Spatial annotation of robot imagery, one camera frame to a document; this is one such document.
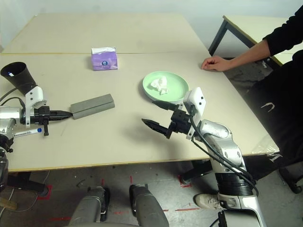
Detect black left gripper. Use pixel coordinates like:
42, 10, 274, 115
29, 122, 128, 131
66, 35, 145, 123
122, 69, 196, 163
22, 106, 72, 137

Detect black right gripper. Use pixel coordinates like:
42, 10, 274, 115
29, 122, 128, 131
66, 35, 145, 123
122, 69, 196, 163
141, 100, 193, 140

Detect green plate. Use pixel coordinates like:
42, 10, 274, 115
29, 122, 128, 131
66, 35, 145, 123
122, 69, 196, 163
142, 70, 190, 103

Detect white tissue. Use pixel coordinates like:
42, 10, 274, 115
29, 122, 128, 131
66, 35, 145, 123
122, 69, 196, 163
148, 77, 169, 96

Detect grey glasses case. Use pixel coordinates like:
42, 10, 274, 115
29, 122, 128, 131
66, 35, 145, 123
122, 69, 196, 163
70, 93, 116, 120

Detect person bare forearm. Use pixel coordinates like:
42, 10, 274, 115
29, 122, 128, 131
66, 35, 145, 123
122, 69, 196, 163
222, 39, 272, 71

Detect person bare hand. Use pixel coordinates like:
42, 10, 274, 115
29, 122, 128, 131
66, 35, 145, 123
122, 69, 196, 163
201, 55, 232, 72

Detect white marker blue cap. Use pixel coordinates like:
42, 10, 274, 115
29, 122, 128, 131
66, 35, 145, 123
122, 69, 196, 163
13, 128, 43, 138

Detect black plastic cup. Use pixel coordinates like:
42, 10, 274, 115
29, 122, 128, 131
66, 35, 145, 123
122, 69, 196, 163
0, 61, 37, 95

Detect black table leg beam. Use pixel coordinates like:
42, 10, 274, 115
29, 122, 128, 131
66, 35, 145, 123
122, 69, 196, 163
7, 171, 49, 194
179, 160, 214, 187

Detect purple tissue pack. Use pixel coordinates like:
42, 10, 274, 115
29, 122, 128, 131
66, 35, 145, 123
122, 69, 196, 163
91, 46, 118, 71

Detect grey robot right leg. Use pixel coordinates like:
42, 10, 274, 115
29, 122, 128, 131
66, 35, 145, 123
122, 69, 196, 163
129, 183, 170, 227

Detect grey robot leg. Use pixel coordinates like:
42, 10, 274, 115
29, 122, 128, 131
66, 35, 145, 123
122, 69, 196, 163
129, 183, 170, 227
68, 185, 111, 223

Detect grey robot left leg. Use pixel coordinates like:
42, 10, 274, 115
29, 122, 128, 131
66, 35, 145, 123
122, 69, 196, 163
68, 185, 111, 223

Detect white sneaker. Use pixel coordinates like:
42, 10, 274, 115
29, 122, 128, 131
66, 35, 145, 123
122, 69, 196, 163
194, 193, 224, 210

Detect wooden block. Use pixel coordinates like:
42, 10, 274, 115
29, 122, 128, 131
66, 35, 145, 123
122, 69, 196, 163
0, 197, 18, 210

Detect clear plastic film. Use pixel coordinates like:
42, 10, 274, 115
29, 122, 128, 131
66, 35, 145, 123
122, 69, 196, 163
252, 137, 280, 154

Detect person black clothing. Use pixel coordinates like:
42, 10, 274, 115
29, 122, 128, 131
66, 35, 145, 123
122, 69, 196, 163
246, 0, 303, 194

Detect black chair base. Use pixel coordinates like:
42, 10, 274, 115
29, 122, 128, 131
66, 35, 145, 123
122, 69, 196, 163
279, 165, 303, 194

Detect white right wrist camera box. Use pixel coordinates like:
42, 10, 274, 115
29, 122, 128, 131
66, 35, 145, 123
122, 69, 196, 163
182, 87, 208, 140

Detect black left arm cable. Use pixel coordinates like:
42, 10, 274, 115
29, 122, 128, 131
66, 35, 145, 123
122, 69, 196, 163
0, 87, 26, 109

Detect white floor cable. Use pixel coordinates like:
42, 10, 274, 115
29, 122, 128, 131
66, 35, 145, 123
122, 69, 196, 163
9, 170, 52, 212

